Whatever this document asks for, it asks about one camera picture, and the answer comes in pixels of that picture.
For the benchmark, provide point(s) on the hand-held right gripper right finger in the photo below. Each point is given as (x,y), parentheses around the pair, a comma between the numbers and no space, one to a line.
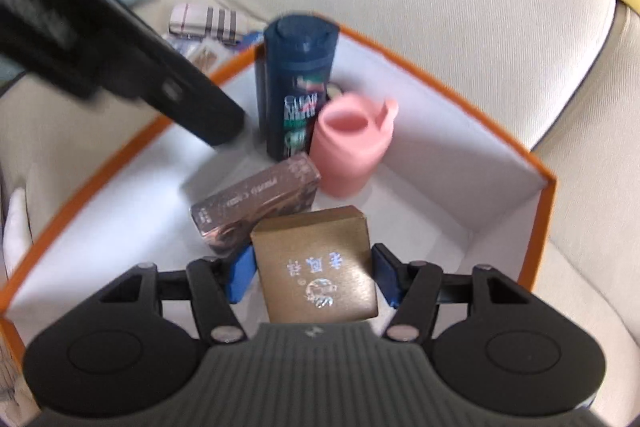
(384,274)

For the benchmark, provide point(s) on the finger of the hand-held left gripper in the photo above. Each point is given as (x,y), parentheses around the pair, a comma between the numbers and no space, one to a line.
(185,97)

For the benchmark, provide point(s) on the beige sofa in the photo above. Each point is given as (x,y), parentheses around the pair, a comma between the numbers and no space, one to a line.
(425,7)

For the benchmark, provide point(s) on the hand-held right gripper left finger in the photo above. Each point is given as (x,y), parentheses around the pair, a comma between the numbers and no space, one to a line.
(240,276)

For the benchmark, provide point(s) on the orange storage box white inside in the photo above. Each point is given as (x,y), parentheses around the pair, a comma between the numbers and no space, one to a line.
(440,167)

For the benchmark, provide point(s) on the plaid case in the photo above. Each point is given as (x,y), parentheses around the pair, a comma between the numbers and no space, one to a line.
(207,22)

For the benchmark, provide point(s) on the pink silicone cup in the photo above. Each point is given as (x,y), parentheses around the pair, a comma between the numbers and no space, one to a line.
(350,147)

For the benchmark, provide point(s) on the gold cardboard box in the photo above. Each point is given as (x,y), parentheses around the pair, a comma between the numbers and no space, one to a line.
(320,264)

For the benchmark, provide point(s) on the glossy brown carton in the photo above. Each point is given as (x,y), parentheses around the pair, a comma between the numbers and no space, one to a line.
(255,204)

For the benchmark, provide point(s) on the dark blue shampoo bottle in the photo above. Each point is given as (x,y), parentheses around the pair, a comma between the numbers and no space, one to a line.
(295,82)

